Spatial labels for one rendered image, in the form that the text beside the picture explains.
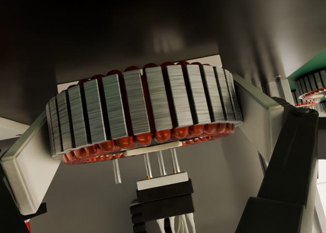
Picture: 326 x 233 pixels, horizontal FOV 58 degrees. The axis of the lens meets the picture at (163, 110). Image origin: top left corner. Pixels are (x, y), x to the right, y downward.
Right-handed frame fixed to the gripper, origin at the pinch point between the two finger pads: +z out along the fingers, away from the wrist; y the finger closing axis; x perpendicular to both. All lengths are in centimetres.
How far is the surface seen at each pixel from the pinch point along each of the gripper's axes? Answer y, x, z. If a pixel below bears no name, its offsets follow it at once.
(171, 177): 0.9, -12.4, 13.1
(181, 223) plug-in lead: 1.1, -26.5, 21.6
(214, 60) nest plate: 6.7, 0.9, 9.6
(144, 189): -2.6, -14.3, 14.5
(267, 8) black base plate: 9.3, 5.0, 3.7
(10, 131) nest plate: -17.7, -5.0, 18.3
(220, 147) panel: 11.3, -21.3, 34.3
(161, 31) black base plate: 2.1, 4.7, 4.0
